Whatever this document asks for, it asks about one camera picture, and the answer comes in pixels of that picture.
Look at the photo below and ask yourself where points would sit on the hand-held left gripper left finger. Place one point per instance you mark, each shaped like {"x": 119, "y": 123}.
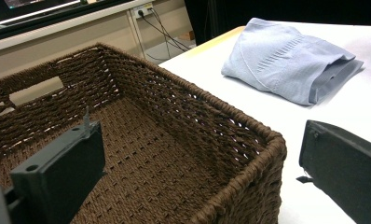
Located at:
{"x": 56, "y": 174}

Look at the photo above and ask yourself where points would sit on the light blue garment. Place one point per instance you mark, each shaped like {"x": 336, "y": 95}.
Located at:
{"x": 280, "y": 62}

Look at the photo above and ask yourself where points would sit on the beige desk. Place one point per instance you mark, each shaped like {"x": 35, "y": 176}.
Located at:
{"x": 50, "y": 39}

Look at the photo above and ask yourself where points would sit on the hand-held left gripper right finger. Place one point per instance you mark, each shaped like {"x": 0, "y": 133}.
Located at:
{"x": 345, "y": 168}

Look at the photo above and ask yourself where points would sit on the small brown box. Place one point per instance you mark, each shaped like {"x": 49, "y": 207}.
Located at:
{"x": 187, "y": 35}

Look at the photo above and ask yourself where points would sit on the brown woven basket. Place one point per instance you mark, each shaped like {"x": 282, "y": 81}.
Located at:
{"x": 162, "y": 155}

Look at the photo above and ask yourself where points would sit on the black computer monitor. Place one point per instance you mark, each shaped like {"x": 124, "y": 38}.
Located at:
{"x": 34, "y": 9}

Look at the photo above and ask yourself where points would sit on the dark curtain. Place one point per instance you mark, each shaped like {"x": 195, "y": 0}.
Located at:
{"x": 283, "y": 11}

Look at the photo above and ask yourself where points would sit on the white power socket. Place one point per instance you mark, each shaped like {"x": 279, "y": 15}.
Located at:
{"x": 143, "y": 10}

